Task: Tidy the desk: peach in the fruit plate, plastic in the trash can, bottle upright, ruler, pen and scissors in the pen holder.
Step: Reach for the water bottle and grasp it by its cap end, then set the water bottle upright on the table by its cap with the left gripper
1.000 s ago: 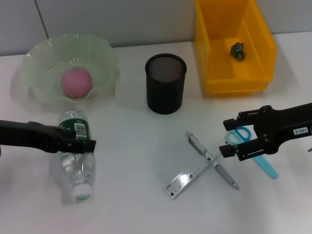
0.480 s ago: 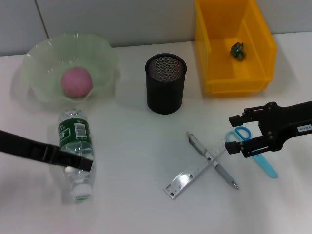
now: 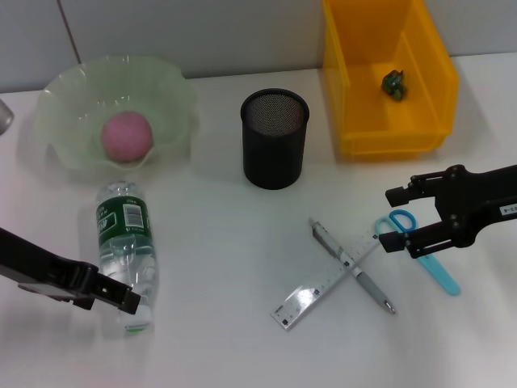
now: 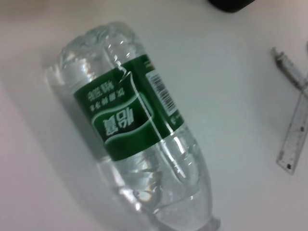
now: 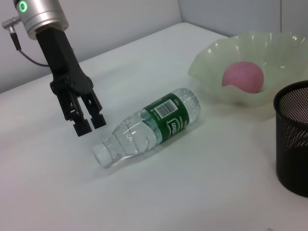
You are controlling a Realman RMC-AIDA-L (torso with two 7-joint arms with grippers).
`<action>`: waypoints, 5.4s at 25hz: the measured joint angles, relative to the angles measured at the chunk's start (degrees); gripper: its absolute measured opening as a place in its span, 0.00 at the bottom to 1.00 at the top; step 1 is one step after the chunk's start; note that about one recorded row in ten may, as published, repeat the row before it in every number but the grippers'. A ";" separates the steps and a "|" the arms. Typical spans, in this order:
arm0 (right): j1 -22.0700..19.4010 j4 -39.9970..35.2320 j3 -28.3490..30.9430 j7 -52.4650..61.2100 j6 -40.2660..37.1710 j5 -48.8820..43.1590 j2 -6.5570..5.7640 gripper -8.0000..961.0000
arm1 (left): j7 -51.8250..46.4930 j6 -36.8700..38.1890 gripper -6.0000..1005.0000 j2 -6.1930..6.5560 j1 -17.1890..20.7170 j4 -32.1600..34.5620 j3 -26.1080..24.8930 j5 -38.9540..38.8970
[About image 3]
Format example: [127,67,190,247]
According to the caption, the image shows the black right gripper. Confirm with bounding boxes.
[378,163,517,260]

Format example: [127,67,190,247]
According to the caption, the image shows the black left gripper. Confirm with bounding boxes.
[0,226,142,315]

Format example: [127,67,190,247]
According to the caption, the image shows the blue scissors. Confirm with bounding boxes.
[374,209,462,297]

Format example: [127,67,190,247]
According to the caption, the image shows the clear green-label water bottle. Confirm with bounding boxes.
[95,180,158,336]

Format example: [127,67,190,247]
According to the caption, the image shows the pink peach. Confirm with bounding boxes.
[100,111,155,163]

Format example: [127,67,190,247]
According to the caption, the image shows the grey white pen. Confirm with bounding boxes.
[309,217,397,315]

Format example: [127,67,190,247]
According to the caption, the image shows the transparent plastic ruler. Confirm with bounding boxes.
[269,228,383,333]

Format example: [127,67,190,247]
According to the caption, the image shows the black mesh pen holder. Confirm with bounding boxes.
[240,87,311,191]

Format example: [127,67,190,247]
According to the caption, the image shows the yellow plastic storage bin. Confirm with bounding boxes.
[322,0,460,158]

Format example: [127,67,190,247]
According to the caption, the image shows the pale green wavy bowl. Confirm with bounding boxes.
[34,54,202,179]

